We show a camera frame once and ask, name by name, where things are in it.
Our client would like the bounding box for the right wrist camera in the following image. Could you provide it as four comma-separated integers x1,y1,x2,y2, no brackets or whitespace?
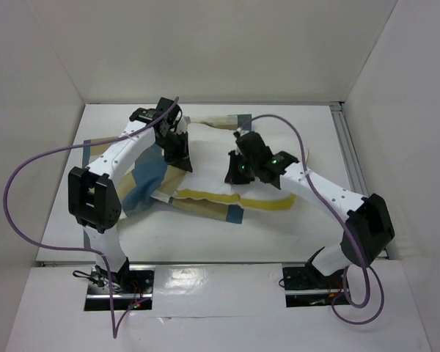
235,131,273,164

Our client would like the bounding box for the aluminium frame rail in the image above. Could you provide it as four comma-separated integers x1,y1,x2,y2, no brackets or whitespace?
330,102,395,263

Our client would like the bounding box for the white pillow yellow edge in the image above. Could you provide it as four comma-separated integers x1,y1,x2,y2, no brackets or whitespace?
174,122,297,211

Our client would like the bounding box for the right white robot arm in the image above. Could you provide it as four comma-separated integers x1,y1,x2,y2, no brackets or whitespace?
225,150,395,287

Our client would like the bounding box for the blue beige checked pillowcase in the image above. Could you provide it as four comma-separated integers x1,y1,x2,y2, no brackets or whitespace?
82,114,252,224

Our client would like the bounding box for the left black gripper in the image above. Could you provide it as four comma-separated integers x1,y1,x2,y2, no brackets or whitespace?
155,130,192,173

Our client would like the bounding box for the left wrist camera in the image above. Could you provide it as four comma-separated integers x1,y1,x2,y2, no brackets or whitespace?
155,97,180,119

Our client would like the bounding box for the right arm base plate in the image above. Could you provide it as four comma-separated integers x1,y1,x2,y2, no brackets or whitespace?
278,265,349,308

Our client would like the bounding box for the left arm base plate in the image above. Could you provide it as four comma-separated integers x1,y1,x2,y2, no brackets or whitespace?
84,268,155,312

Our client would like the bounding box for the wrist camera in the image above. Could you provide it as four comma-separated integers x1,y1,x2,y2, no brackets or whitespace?
235,131,273,164
155,97,180,119

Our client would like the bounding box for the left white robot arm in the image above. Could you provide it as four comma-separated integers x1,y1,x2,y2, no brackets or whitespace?
67,98,192,293

